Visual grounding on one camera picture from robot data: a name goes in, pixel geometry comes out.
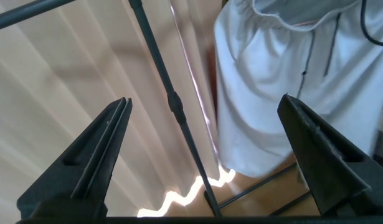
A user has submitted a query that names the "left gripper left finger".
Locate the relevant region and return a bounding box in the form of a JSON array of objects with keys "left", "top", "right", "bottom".
[{"left": 16, "top": 97, "right": 133, "bottom": 218}]

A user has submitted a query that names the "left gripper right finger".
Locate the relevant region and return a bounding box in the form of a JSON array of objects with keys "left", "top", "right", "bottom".
[{"left": 277, "top": 93, "right": 383, "bottom": 218}]

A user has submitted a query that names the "pale grey garment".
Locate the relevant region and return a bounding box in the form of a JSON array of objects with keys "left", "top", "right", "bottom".
[{"left": 213, "top": 0, "right": 383, "bottom": 178}]

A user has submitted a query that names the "pink clothes hanger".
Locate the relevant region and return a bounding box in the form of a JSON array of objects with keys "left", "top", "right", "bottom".
[{"left": 292, "top": 20, "right": 318, "bottom": 27}]

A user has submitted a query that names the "black clothes rack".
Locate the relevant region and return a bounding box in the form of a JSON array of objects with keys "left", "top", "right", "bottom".
[{"left": 0, "top": 0, "right": 313, "bottom": 218}]

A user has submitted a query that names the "beige curtain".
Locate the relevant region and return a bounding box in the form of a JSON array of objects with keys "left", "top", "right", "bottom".
[{"left": 0, "top": 0, "right": 229, "bottom": 218}]

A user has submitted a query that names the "black cable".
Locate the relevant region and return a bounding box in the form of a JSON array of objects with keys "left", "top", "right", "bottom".
[{"left": 361, "top": 0, "right": 383, "bottom": 47}]

